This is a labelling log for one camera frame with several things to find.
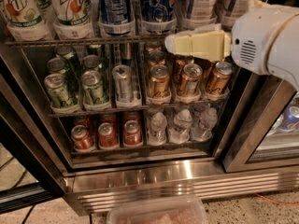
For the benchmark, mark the top wire shelf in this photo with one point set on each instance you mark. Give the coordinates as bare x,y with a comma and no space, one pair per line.
84,42

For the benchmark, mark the silver can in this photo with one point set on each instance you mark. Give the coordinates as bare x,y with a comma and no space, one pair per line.
122,75

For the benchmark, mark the blue can behind glass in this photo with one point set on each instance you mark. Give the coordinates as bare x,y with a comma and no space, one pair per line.
290,119

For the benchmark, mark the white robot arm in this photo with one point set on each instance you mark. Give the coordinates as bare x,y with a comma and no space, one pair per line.
283,57

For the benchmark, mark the clear plastic container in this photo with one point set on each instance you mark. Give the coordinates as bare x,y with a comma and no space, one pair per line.
182,209

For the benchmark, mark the blue plastic bottle left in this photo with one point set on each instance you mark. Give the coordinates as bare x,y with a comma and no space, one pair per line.
116,16

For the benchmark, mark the red can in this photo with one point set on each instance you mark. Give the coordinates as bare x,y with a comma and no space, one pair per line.
107,136
132,133
83,141

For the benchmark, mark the middle wire shelf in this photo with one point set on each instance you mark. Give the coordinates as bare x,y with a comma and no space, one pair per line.
135,108

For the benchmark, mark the blue plastic bottle right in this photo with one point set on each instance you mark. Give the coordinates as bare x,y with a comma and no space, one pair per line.
157,15

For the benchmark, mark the front right gold can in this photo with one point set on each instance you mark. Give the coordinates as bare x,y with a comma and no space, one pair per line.
219,78

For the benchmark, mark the middle clear water bottle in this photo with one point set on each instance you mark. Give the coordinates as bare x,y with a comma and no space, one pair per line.
179,132

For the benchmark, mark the front middle gold can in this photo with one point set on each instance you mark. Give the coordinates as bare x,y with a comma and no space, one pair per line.
189,79

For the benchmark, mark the blue plastic bottle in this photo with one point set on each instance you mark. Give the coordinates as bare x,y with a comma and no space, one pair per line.
157,15
116,16

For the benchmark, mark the front left red can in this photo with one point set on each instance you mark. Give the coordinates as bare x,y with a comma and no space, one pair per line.
83,141

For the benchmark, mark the stainless steel fridge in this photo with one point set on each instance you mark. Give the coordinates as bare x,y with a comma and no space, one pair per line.
246,153

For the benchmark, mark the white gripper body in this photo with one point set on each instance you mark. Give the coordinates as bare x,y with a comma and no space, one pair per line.
253,36

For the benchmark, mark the front right red can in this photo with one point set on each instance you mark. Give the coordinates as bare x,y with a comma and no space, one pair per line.
132,133

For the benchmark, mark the front left green can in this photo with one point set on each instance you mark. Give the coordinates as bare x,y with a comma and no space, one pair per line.
59,92

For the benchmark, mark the left 7up bottle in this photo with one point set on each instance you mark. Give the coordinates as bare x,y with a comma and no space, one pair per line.
25,20

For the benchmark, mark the front middle red can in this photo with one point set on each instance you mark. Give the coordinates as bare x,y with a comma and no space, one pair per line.
107,136

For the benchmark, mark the right clear water bottle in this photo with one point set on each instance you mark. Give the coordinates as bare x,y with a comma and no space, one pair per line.
202,129

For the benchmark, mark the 7up bottle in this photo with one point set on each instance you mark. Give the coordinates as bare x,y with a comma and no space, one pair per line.
73,18
25,20

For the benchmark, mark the left clear water bottle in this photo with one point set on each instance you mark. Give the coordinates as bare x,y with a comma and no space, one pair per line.
157,127

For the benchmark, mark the white labelled bottle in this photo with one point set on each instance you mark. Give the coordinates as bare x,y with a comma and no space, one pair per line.
233,0
196,13

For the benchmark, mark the wire shelf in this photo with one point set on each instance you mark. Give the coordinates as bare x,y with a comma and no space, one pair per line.
135,108
84,42

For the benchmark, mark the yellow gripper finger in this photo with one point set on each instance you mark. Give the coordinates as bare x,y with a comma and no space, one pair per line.
216,26
212,45

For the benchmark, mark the green can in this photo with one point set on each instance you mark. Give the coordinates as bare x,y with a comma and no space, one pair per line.
94,88
59,92

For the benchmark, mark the front left gold can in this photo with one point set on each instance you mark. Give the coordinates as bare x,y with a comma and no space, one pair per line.
158,82

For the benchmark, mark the gold can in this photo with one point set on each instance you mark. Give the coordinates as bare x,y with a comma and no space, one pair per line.
158,82
219,78
189,79

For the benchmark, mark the clear water bottle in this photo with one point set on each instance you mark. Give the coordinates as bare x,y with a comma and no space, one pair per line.
202,129
179,132
157,127

